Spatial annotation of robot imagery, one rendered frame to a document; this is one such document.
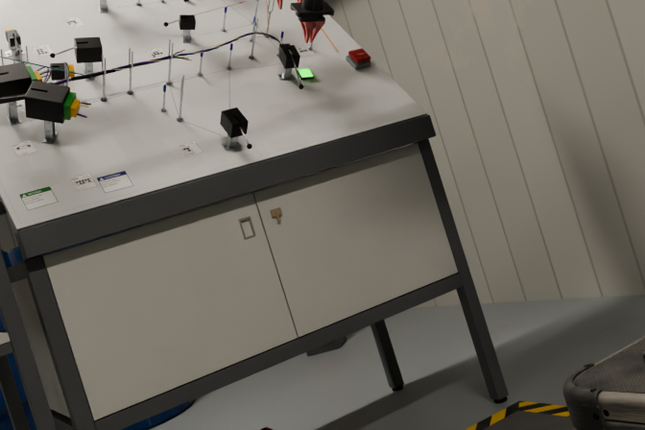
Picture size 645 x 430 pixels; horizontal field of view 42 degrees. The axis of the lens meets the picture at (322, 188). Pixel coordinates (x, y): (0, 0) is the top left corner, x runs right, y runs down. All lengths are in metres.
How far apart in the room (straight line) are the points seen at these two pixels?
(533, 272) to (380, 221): 1.56
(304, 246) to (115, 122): 0.59
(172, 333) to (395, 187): 0.76
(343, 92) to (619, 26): 1.18
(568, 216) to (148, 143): 1.95
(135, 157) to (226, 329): 0.49
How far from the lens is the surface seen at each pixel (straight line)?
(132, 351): 2.08
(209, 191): 2.12
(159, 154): 2.18
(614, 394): 1.67
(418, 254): 2.43
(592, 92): 3.37
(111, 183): 2.10
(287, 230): 2.23
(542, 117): 3.55
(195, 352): 2.13
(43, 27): 2.62
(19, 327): 1.98
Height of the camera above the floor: 0.75
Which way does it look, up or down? level
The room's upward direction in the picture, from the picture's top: 17 degrees counter-clockwise
